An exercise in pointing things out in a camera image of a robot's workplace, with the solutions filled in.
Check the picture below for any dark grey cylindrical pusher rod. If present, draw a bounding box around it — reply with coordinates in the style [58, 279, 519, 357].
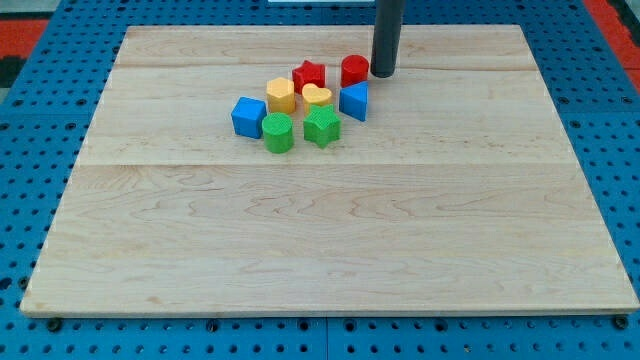
[371, 0, 405, 78]

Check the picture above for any blue triangle block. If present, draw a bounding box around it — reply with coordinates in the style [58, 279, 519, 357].
[339, 81, 369, 122]

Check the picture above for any red star block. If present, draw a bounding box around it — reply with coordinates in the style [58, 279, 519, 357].
[292, 60, 326, 94]

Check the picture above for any green star block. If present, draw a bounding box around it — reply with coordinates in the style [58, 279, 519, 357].
[303, 104, 341, 148]

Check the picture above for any red cylinder block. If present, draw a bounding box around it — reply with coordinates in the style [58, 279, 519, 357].
[340, 54, 369, 88]

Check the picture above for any yellow heart block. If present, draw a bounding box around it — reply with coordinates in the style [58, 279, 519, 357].
[301, 83, 333, 115]

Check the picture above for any yellow hexagon block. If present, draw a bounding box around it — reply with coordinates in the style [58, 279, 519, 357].
[266, 77, 296, 114]

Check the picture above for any green cylinder block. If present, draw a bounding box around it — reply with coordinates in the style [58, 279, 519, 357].
[262, 112, 294, 154]

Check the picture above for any blue cube block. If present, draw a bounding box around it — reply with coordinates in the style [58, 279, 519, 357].
[231, 97, 267, 139]

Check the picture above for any light wooden board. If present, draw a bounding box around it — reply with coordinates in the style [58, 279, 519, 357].
[21, 25, 639, 318]

